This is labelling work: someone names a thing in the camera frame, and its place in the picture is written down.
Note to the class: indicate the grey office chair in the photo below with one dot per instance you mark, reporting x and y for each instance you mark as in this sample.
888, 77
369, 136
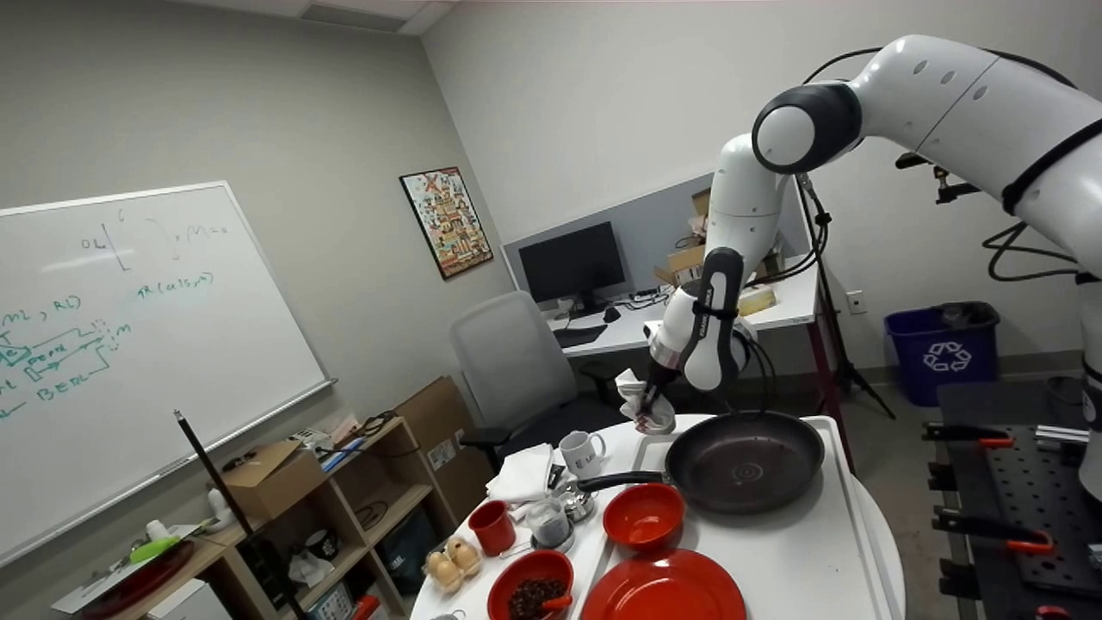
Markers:
502, 357

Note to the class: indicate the thin black pole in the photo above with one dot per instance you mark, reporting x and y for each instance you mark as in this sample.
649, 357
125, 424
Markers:
214, 482

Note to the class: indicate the large brown cardboard box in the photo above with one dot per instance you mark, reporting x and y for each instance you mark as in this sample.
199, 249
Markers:
440, 419

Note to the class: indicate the empty red bowl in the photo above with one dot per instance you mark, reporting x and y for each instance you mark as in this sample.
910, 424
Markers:
642, 517

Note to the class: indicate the wall whiteboard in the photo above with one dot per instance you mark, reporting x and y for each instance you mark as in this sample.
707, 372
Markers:
149, 345

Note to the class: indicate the white office desk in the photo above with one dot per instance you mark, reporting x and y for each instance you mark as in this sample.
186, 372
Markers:
608, 337

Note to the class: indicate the wooden shelf unit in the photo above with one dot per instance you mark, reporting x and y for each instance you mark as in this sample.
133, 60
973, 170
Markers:
346, 505

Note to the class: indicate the large red plate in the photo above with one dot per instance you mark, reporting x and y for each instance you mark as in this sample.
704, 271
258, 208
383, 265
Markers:
659, 590

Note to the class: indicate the white napkin stack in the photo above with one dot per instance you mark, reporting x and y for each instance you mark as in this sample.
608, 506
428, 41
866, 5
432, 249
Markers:
522, 473

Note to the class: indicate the framed colourful poster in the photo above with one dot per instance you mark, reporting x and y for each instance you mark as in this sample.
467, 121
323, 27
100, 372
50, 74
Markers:
448, 224

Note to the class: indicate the beige bread roll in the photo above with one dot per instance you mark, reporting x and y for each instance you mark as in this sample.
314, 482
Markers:
440, 571
467, 556

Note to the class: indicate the black computer monitor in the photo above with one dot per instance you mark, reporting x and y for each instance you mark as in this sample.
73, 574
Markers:
571, 265

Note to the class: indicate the grey desk partition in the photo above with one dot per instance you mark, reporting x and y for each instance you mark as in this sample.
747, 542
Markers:
642, 230

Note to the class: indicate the small white bottle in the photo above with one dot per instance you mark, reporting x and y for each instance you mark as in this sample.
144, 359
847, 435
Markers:
217, 506

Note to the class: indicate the red cup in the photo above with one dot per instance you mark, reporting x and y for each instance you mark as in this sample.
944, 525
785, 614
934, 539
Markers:
493, 533

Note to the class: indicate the black camera stand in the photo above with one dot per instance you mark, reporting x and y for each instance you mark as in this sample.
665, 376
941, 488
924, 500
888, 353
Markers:
970, 187

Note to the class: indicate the red shallow dish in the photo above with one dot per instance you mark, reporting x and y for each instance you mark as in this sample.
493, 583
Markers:
142, 581

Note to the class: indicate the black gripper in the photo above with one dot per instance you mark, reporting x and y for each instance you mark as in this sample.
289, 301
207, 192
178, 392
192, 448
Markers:
663, 386

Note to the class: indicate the green plastic item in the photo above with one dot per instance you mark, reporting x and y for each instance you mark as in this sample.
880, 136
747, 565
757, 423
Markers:
155, 550

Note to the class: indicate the white plastic tray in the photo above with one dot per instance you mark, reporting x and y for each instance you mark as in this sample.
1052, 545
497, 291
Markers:
804, 551

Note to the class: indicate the stack of books and papers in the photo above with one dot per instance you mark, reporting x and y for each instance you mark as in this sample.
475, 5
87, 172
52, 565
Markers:
337, 448

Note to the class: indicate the black frying pan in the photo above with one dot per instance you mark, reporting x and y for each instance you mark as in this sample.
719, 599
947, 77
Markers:
745, 466

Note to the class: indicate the tan cardboard box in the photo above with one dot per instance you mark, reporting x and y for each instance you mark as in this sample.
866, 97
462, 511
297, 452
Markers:
704, 210

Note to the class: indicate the red bowl with dark food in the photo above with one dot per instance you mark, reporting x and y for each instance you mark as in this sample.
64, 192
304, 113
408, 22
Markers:
502, 586

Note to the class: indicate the small brown cardboard box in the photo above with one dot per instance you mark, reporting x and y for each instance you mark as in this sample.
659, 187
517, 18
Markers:
276, 482

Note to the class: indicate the open cardboard box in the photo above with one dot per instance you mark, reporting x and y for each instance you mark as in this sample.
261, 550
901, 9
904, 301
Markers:
684, 262

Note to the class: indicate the round white table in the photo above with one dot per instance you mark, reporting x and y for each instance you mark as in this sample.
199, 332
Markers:
585, 539

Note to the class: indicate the black workbench table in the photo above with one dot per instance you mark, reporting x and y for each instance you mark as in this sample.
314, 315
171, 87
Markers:
1034, 482

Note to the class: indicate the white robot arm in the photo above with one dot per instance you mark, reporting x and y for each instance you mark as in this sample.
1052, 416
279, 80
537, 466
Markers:
966, 105

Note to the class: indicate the black keyboard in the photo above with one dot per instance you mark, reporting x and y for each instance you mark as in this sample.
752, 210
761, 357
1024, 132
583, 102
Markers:
579, 337

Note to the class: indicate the blue recycling bin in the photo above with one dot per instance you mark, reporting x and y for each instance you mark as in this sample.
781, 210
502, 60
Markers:
941, 357

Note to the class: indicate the metal shaker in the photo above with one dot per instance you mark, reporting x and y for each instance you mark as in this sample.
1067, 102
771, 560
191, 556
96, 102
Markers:
579, 505
553, 529

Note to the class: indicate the white mug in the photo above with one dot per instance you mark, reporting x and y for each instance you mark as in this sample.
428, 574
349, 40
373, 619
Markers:
579, 452

